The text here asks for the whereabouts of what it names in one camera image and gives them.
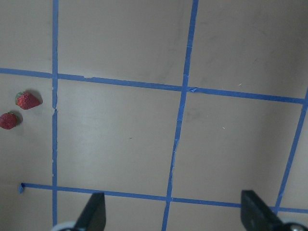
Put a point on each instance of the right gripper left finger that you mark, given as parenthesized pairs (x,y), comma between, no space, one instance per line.
(93,216)

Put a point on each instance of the strawberry with green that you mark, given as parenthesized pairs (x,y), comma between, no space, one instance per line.
(26,100)

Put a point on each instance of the plain red strawberry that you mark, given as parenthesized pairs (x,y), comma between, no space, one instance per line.
(8,121)

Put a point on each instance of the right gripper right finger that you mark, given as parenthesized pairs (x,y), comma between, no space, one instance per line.
(256,215)

